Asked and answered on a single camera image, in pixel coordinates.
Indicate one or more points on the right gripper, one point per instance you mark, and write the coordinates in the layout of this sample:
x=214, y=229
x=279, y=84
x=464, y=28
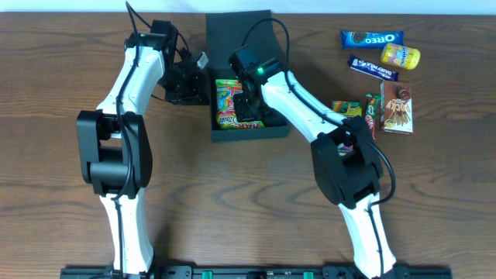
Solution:
x=245, y=107

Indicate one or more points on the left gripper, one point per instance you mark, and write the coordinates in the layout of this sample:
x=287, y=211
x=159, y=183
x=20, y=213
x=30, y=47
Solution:
x=186, y=91

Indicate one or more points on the Haribo sour worms bag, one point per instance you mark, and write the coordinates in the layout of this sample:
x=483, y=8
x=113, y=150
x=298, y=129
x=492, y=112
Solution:
x=226, y=118

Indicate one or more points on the black gift box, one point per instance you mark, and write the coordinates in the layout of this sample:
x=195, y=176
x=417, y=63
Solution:
x=243, y=46

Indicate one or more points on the blue Oreo cookie pack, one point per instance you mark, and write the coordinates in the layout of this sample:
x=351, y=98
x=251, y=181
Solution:
x=370, y=40

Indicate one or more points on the brown Pocky box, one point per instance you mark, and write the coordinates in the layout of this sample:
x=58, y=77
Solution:
x=396, y=107

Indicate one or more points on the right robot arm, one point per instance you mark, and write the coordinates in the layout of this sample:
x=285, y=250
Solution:
x=347, y=163

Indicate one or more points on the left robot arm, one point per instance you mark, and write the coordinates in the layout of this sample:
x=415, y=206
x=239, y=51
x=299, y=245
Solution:
x=115, y=153

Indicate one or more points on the green Pretz box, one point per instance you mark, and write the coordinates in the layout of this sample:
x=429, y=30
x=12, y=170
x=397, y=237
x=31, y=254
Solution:
x=349, y=110

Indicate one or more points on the purple Dairy Milk bar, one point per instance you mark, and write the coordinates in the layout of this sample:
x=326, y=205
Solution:
x=372, y=69

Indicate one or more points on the KitKat Milo bar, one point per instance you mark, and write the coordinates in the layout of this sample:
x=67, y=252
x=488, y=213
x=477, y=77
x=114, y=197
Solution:
x=372, y=102

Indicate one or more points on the yellow Mentos gum bottle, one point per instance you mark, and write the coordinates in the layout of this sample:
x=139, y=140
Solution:
x=400, y=56

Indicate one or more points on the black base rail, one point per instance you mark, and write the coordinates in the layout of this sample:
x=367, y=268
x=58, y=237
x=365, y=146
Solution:
x=326, y=272

